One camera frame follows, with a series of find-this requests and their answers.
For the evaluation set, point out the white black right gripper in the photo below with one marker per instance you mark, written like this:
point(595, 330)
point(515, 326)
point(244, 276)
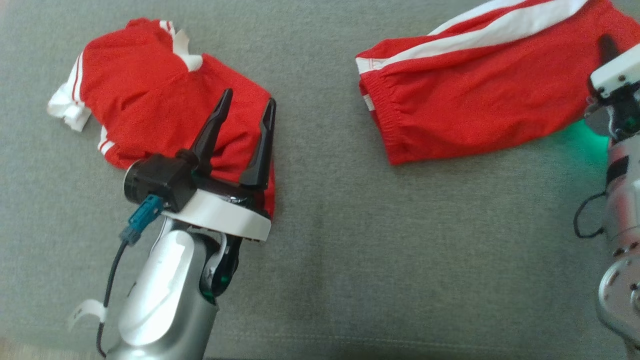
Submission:
point(620, 70)

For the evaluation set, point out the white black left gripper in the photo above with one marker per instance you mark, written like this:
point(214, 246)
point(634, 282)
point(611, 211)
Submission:
point(225, 215)

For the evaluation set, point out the red jersey with white sleeves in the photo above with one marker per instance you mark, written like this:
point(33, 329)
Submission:
point(140, 100)

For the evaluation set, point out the red shorts with white stripes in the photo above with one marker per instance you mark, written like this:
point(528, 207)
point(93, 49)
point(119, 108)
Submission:
point(450, 100)

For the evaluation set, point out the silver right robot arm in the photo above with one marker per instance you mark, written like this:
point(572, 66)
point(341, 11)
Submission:
point(622, 200)

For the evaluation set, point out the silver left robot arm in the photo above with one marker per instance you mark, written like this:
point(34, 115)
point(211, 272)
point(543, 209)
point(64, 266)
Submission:
point(160, 290)

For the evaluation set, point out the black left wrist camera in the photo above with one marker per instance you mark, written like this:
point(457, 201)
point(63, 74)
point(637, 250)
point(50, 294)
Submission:
point(160, 180)

